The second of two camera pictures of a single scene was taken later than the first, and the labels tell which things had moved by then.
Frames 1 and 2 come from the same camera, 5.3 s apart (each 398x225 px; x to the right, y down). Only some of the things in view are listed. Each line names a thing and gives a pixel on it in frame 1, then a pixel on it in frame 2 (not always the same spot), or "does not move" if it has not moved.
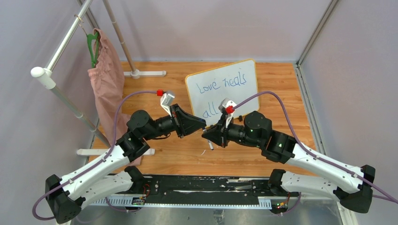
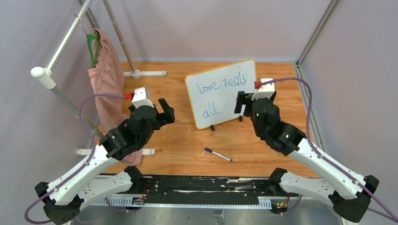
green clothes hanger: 90,37 does not move
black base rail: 200,191 does not move
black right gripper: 218,133 → 243,98
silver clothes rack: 47,76 does not move
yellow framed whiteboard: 206,90 does not move
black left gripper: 184,123 → 166,117
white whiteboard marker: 210,144 → 222,156
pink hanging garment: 107,78 does not move
